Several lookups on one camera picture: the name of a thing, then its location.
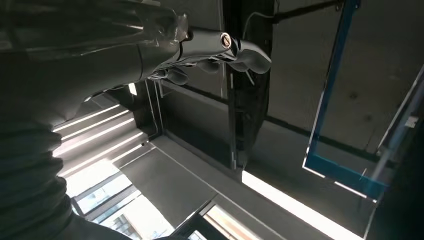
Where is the black inbound machine column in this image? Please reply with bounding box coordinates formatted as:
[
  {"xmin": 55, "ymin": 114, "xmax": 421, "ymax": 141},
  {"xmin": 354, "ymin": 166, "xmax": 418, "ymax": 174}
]
[{"xmin": 221, "ymin": 0, "xmax": 277, "ymax": 173}]

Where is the ceiling light strip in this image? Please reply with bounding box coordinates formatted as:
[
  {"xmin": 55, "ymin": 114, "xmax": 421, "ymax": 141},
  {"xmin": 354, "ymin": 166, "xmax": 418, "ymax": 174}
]
[{"xmin": 241, "ymin": 169, "xmax": 365, "ymax": 240}]

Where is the blue rectangular frame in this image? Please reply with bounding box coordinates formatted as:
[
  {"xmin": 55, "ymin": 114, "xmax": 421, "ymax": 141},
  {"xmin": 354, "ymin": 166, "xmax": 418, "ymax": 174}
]
[{"xmin": 302, "ymin": 0, "xmax": 390, "ymax": 201}]

